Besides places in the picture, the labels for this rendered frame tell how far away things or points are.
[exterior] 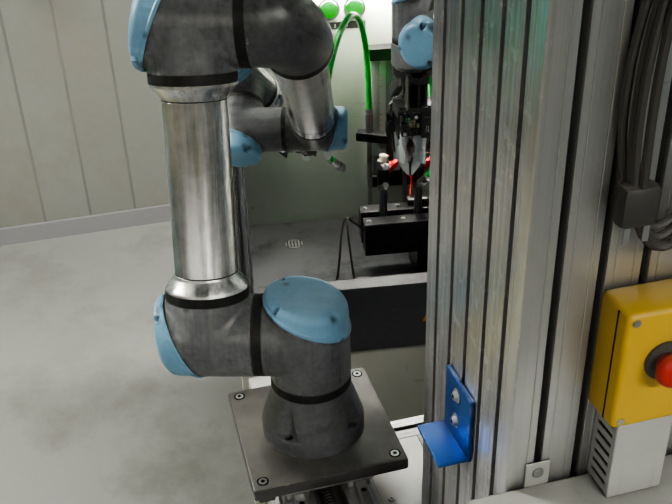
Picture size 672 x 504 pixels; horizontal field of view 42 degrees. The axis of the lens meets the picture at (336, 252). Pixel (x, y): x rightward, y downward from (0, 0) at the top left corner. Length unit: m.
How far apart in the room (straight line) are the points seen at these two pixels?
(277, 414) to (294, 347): 0.13
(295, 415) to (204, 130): 0.41
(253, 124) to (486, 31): 0.72
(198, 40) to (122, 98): 2.88
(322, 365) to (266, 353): 0.08
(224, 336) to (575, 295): 0.52
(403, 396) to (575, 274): 1.19
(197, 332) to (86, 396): 2.01
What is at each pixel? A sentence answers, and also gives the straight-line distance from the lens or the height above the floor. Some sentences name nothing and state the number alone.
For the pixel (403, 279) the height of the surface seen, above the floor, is 0.95.
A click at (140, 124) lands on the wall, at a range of 4.03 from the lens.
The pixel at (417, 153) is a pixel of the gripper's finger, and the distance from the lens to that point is 1.64.
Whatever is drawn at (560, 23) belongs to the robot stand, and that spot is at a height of 1.72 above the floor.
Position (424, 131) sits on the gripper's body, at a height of 1.32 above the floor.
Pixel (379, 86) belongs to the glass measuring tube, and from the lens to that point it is 2.19.
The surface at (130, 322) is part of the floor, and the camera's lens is 3.51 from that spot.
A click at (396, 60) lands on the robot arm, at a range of 1.54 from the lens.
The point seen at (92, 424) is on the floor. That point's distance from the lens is 3.06.
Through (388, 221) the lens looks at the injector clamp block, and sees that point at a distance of 1.99.
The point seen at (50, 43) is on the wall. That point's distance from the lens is 3.91.
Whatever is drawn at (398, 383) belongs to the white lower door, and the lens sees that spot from 1.96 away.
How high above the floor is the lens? 1.91
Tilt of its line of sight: 30 degrees down
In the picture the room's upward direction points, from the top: 2 degrees counter-clockwise
